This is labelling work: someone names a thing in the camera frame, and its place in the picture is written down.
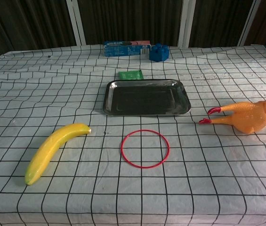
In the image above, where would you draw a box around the orange rubber chicken toy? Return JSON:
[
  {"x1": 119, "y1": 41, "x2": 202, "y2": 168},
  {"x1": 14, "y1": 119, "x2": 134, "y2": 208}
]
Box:
[{"x1": 198, "y1": 100, "x2": 266, "y2": 135}]

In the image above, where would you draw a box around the blue toy building block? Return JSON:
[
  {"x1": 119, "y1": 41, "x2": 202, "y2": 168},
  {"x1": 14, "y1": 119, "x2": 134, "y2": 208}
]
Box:
[{"x1": 149, "y1": 43, "x2": 170, "y2": 63}]

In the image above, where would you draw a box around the yellow banana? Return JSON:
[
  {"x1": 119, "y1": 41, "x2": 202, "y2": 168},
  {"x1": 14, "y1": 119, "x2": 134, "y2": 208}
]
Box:
[{"x1": 24, "y1": 123, "x2": 92, "y2": 186}]

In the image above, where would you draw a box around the white black grid tablecloth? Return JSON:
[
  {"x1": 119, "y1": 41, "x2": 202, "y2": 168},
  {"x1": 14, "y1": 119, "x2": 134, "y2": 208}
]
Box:
[{"x1": 0, "y1": 43, "x2": 266, "y2": 226}]

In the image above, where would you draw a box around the black metal tray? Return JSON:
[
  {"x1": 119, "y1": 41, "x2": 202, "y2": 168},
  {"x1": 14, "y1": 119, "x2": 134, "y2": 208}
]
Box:
[{"x1": 102, "y1": 79, "x2": 192, "y2": 117}]

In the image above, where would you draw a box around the small green packet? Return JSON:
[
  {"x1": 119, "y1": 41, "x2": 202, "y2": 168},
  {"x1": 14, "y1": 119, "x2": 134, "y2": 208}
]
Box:
[{"x1": 118, "y1": 70, "x2": 145, "y2": 81}]

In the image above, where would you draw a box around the blue cookie box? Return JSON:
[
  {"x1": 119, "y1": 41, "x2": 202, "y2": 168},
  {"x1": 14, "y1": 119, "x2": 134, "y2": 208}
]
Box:
[{"x1": 104, "y1": 40, "x2": 152, "y2": 57}]

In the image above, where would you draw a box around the white frame post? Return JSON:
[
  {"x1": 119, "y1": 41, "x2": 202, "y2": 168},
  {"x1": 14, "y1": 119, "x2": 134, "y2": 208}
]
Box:
[
  {"x1": 178, "y1": 0, "x2": 196, "y2": 48},
  {"x1": 238, "y1": 0, "x2": 262, "y2": 47},
  {"x1": 66, "y1": 0, "x2": 87, "y2": 46}
]

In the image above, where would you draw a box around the thin red ring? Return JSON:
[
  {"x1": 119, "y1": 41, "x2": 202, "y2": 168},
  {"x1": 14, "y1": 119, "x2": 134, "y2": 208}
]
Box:
[{"x1": 120, "y1": 129, "x2": 170, "y2": 169}]

